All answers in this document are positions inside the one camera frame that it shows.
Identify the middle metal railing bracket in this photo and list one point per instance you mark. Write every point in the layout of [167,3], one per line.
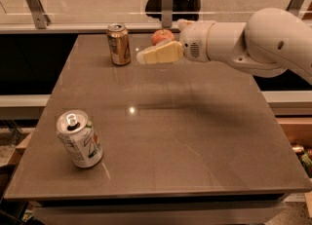
[167,13]

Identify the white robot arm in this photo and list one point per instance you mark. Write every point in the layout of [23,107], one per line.
[269,43]

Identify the left metal railing bracket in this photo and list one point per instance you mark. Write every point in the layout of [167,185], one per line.
[40,18]

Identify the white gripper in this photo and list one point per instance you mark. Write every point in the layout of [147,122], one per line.
[193,42]

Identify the red apple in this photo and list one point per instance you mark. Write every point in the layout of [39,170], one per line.
[161,35]

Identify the cans in side box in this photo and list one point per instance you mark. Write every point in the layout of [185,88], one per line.
[304,158]

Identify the orange brown soda can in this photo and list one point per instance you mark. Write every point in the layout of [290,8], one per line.
[118,40]

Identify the white green soda can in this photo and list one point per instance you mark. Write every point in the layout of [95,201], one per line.
[77,133]

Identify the black office chair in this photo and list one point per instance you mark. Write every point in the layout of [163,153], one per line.
[182,9]

